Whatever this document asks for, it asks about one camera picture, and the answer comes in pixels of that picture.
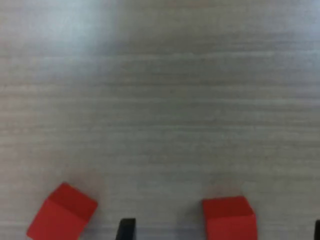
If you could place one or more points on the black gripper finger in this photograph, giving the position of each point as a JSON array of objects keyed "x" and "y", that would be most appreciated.
[
  {"x": 126, "y": 230},
  {"x": 317, "y": 231}
]

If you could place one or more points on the red cube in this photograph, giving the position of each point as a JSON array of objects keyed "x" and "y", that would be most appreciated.
[
  {"x": 230, "y": 220},
  {"x": 62, "y": 215}
]

